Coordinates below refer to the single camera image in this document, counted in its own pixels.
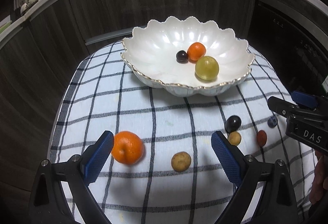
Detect person's right hand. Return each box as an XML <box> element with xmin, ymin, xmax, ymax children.
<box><xmin>309</xmin><ymin>149</ymin><xmax>328</xmax><ymax>204</ymax></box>

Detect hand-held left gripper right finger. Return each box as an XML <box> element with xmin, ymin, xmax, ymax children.
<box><xmin>211</xmin><ymin>131</ymin><xmax>299</xmax><ymax>224</ymax></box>

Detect dark purple grape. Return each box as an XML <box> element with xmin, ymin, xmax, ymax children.
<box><xmin>225</xmin><ymin>115</ymin><xmax>242</xmax><ymax>133</ymax></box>

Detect dark purple plum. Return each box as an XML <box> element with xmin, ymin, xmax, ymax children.
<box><xmin>176</xmin><ymin>50</ymin><xmax>189</xmax><ymax>63</ymax></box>

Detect white scalloped ceramic bowl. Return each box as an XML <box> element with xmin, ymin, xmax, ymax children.
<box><xmin>120</xmin><ymin>16</ymin><xmax>255</xmax><ymax>98</ymax></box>

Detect brown longan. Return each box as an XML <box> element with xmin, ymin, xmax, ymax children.
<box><xmin>171</xmin><ymin>151</ymin><xmax>192</xmax><ymax>172</ymax></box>
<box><xmin>228</xmin><ymin>131</ymin><xmax>242</xmax><ymax>146</ymax></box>

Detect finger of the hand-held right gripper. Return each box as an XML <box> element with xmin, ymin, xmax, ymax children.
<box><xmin>291</xmin><ymin>91</ymin><xmax>328</xmax><ymax>113</ymax></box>
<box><xmin>268</xmin><ymin>96</ymin><xmax>328</xmax><ymax>124</ymax></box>

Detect yellow-green round fruit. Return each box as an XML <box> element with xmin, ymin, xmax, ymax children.
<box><xmin>195</xmin><ymin>56</ymin><xmax>220</xmax><ymax>82</ymax></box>

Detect red cherry tomato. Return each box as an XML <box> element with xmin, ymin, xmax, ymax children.
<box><xmin>257</xmin><ymin>130</ymin><xmax>268</xmax><ymax>147</ymax></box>

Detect small orange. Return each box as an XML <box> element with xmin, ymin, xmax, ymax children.
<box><xmin>187</xmin><ymin>42</ymin><xmax>207</xmax><ymax>62</ymax></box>

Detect black built-in dishwasher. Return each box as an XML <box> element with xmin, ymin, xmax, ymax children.
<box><xmin>250</xmin><ymin>0</ymin><xmax>328</xmax><ymax>98</ymax></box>

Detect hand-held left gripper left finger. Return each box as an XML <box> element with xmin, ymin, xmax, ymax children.
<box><xmin>28</xmin><ymin>130</ymin><xmax>114</xmax><ymax>224</ymax></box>

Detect blue checked white cloth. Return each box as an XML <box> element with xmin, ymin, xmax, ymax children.
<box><xmin>47</xmin><ymin>37</ymin><xmax>318</xmax><ymax>224</ymax></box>

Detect large orange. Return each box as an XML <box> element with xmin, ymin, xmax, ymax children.
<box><xmin>111</xmin><ymin>131</ymin><xmax>144</xmax><ymax>164</ymax></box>

